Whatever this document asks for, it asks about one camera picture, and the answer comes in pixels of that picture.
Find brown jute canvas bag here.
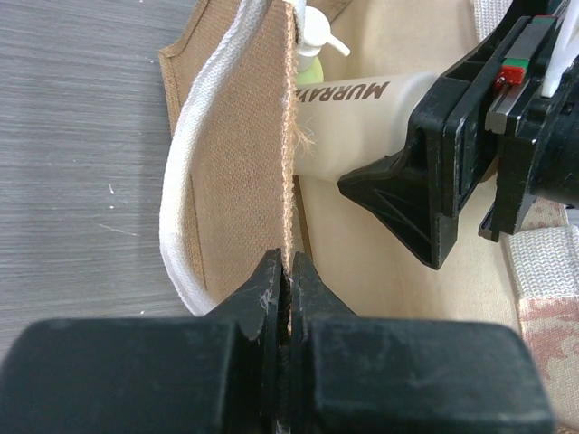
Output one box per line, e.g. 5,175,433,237
159,1,578,433

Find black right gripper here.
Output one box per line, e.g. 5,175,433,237
337,1,578,269

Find cream white bottle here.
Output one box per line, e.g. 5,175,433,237
295,72,438,182

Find yellow pump dispenser bottle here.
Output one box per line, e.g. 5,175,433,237
297,6,351,87

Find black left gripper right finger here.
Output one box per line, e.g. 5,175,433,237
289,253,555,433

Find white bag handle strap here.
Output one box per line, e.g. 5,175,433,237
158,0,272,317

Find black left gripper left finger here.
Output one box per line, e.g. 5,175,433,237
1,250,282,433

